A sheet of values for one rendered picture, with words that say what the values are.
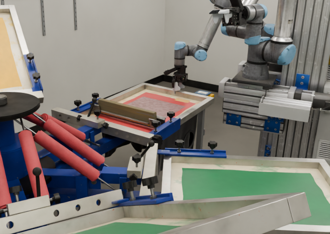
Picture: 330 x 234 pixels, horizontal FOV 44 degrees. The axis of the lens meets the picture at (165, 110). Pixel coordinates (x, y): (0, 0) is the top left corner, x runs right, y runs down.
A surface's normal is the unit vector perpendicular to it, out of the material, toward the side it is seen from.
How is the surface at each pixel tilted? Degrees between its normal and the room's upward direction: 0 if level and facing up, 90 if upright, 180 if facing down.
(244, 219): 58
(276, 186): 0
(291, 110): 90
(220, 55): 90
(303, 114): 90
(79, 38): 90
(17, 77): 32
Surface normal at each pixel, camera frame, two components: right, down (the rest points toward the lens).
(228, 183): 0.04, -0.94
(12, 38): 0.28, -0.62
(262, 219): 0.42, -0.22
